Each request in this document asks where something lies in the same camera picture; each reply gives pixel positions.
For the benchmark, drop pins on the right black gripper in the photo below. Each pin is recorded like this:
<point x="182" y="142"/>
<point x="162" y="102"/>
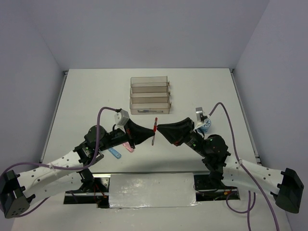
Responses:
<point x="178" y="132"/>

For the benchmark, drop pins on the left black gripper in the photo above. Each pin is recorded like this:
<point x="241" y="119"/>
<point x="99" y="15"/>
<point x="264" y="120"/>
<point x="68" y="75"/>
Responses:
<point x="136" y="133"/>

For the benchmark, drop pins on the pink correction tape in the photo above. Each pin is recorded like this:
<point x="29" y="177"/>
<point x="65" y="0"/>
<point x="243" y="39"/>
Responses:
<point x="128" y="147"/>

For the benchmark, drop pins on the blue gel pen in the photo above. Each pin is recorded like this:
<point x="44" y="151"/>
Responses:
<point x="151" y="111"/>

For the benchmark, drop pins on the red pen cap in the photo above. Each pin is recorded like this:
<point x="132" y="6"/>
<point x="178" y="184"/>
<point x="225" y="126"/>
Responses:
<point x="155" y="124"/>

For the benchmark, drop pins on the blue correction tape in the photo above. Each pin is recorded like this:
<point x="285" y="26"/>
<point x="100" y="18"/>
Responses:
<point x="115" y="153"/>

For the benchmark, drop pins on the blue tape roll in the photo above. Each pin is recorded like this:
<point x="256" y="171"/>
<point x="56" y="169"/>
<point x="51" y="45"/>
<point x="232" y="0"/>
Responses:
<point x="207" y="124"/>

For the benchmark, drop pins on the red gel pen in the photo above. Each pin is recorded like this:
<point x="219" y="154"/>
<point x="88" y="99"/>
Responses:
<point x="153" y="139"/>

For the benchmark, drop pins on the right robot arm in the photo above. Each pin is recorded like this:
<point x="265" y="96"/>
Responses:
<point x="284" y="186"/>

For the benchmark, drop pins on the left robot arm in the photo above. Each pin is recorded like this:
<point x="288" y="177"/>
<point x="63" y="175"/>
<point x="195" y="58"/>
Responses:
<point x="18" y="191"/>

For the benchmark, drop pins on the near clear drawer container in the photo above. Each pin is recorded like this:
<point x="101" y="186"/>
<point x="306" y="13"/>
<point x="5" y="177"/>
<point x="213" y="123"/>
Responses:
<point x="154" y="103"/>

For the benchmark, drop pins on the clear drawer container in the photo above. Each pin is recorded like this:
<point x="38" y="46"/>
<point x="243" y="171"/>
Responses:
<point x="149" y="92"/>
<point x="149" y="81"/>
<point x="154" y="103"/>

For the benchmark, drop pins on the middle clear drawer container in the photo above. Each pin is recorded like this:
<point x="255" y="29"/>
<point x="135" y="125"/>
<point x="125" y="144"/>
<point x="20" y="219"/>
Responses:
<point x="149" y="92"/>

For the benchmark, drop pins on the far clear drawer container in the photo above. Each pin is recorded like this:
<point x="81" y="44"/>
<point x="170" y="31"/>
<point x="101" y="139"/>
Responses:
<point x="149" y="81"/>

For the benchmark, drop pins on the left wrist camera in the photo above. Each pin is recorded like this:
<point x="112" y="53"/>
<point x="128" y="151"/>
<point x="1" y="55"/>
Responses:
<point x="121" y="118"/>

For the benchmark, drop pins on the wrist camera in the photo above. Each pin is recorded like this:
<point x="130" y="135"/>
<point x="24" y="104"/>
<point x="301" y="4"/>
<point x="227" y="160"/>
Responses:
<point x="201" y="116"/>
<point x="121" y="118"/>

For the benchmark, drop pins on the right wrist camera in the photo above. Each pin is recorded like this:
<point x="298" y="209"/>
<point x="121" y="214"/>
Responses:
<point x="201" y="116"/>

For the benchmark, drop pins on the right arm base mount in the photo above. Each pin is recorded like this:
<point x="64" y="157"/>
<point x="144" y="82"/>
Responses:
<point x="206" y="191"/>

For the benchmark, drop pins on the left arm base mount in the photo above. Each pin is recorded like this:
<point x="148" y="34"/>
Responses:
<point x="97" y="194"/>

